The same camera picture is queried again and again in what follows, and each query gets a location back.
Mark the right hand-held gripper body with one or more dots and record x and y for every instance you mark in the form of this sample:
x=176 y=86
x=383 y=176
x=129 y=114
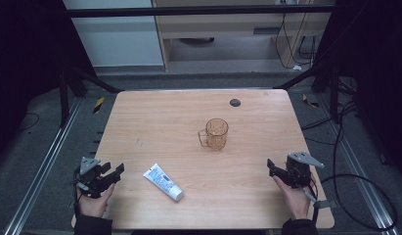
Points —
x=299 y=171

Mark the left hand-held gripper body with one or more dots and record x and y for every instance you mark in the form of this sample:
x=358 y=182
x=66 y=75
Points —
x=92 y=181

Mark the person's left hand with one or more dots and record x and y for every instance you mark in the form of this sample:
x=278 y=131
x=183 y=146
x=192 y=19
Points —
x=95 y=204

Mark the person's right hand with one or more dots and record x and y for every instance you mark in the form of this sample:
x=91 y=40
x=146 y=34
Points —
x=294 y=200

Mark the white and blue toothpaste tube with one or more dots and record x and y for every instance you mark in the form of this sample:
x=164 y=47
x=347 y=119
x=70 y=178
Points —
x=163 y=181

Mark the yellow and black tape strip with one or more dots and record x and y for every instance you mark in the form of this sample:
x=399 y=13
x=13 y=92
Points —
x=310 y=102
x=98 y=105

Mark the dark round table grommet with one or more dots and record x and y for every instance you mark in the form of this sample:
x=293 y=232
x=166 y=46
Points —
x=235 y=103

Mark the black metal stand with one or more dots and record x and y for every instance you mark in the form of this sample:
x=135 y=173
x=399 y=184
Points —
x=63 y=98
x=334 y=94

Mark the white cabinet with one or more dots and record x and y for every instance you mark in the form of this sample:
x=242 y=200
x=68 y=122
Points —
x=117 y=42

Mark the light wooden cabinet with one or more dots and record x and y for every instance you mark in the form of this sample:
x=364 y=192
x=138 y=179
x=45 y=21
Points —
x=221 y=26

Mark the aluminium floor rail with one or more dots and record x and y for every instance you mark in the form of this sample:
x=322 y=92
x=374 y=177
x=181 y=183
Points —
x=355 y=163
x=45 y=163

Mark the black horizontal frame bar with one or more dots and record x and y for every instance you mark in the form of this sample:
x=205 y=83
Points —
x=188 y=11

